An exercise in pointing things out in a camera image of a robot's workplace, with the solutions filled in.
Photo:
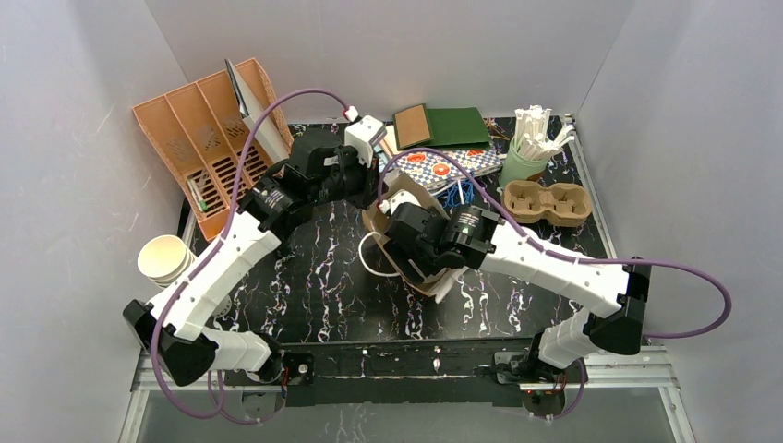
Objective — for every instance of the kraft paper takeout bag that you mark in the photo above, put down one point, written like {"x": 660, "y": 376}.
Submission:
{"x": 376, "y": 221}

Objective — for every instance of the green pen in organizer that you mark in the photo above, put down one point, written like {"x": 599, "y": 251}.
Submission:
{"x": 195, "y": 193}

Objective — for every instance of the green paper bag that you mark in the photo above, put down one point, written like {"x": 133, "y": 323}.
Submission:
{"x": 440, "y": 128}

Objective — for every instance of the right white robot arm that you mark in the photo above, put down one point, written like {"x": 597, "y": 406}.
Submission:
{"x": 612, "y": 297}

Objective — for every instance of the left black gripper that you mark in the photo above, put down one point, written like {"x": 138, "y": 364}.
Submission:
{"x": 355, "y": 181}

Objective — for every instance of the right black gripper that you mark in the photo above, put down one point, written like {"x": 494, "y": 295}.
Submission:
{"x": 400, "y": 243}

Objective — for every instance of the stack of white paper cups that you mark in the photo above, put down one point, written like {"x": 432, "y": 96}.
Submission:
{"x": 164, "y": 260}

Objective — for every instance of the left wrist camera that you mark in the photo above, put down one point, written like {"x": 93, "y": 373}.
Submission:
{"x": 364, "y": 136}

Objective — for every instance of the blue checkered paper bag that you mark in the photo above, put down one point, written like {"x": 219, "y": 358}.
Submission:
{"x": 432, "y": 171}

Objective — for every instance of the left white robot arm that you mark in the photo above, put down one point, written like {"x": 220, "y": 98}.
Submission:
{"x": 172, "y": 326}

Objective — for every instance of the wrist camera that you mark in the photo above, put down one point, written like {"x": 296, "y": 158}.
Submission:
{"x": 399, "y": 198}
{"x": 364, "y": 136}

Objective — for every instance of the green cup with straws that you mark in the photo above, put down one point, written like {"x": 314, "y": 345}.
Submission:
{"x": 531, "y": 149}

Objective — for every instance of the orange plastic desk organizer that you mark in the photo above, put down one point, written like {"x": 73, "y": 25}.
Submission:
{"x": 198, "y": 132}

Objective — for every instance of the blue cord bag handle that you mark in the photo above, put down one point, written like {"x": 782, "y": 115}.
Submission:
{"x": 456, "y": 194}

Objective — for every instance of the white board in organizer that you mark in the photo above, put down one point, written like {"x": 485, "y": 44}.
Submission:
{"x": 250, "y": 109}

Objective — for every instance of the cream and blue bags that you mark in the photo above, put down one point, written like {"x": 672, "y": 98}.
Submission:
{"x": 388, "y": 146}

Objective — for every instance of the stack of pulp cup carriers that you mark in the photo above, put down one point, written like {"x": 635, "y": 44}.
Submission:
{"x": 560, "y": 205}

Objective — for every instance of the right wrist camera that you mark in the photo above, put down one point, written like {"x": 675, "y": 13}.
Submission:
{"x": 399, "y": 198}

